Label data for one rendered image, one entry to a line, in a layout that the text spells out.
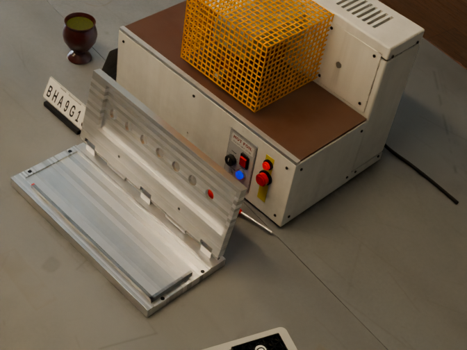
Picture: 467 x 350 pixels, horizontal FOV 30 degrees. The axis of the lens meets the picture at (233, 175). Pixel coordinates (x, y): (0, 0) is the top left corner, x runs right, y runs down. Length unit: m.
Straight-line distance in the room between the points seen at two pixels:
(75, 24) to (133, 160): 0.48
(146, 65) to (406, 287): 0.74
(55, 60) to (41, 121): 0.23
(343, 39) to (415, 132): 0.45
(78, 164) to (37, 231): 0.19
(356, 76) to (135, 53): 0.50
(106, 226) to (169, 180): 0.16
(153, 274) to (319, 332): 0.34
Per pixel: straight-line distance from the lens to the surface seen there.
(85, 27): 2.16
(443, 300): 1.84
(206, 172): 1.69
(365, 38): 1.80
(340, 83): 1.88
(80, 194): 1.85
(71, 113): 2.03
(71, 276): 1.73
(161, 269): 1.72
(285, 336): 1.68
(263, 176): 1.79
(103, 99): 1.85
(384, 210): 1.97
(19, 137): 2.01
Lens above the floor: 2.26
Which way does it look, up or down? 44 degrees down
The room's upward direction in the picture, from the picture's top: 11 degrees clockwise
